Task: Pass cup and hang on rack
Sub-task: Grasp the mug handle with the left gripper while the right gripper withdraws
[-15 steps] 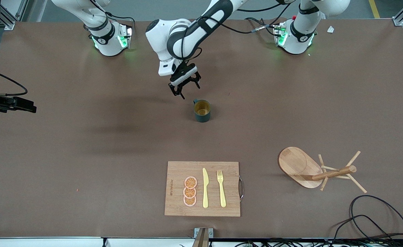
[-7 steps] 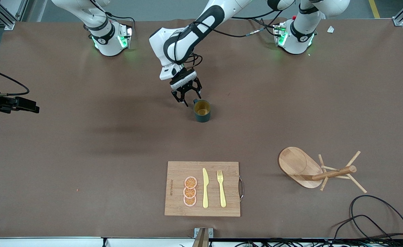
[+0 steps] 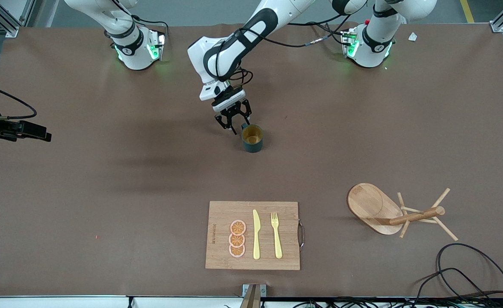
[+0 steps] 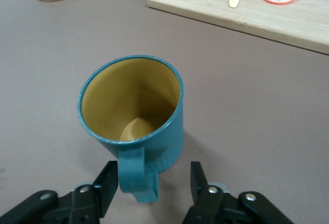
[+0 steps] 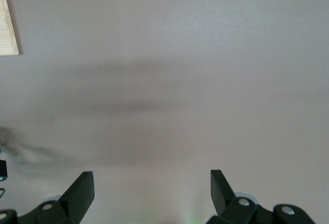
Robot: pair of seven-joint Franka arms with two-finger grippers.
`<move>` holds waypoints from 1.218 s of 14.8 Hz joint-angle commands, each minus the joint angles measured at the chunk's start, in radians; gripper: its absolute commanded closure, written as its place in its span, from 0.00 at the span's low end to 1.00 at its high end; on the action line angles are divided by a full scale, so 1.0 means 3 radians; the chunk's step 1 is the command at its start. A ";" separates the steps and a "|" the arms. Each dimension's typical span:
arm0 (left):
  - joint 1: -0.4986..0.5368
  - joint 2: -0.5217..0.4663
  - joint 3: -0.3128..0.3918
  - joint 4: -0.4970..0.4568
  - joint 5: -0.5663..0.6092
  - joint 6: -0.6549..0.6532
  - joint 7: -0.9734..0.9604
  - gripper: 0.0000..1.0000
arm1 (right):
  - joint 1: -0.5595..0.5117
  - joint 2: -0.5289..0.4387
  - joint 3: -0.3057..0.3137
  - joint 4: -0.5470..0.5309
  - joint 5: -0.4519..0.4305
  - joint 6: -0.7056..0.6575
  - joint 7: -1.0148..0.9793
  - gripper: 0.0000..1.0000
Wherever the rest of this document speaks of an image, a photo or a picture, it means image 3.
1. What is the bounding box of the dark green ribbed cup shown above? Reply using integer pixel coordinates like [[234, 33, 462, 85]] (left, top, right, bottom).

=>
[[240, 123, 264, 153]]

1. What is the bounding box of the wooden mug rack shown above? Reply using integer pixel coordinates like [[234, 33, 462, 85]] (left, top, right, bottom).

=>
[[347, 183, 459, 241]]

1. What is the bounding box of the bamboo cutting board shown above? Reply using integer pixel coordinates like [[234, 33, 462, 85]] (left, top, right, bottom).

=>
[[205, 201, 301, 271]]

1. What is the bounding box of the yellow plastic knife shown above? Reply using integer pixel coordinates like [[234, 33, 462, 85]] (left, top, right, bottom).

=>
[[252, 209, 261, 260]]

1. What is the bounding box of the yellow plastic fork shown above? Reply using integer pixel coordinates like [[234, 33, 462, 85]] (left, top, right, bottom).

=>
[[271, 212, 283, 259]]

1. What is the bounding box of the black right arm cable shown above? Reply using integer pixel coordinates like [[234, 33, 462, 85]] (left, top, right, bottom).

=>
[[0, 79, 38, 121]]

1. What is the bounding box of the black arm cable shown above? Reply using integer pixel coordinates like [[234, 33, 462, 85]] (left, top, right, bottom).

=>
[[229, 12, 355, 89], [0, 79, 38, 121]]

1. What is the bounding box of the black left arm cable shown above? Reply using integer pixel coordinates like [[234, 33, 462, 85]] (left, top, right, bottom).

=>
[[229, 12, 355, 89]]

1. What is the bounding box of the black right base cable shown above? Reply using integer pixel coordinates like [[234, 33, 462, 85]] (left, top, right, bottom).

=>
[[132, 15, 169, 33]]

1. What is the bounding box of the black base cable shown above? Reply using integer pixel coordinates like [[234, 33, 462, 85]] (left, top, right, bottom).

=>
[[132, 15, 169, 33], [305, 21, 347, 46]]

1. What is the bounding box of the black left base cable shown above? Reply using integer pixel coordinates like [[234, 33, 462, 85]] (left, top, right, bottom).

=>
[[305, 21, 347, 46]]

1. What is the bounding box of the metal table edge bracket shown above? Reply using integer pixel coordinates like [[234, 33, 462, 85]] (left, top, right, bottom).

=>
[[240, 284, 267, 308]]

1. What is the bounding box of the white table edge rail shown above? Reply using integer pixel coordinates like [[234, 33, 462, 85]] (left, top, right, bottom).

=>
[[0, 295, 243, 308]]

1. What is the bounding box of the black looped cable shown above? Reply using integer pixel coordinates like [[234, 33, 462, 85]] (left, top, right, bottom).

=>
[[436, 243, 503, 296], [414, 267, 503, 300]]

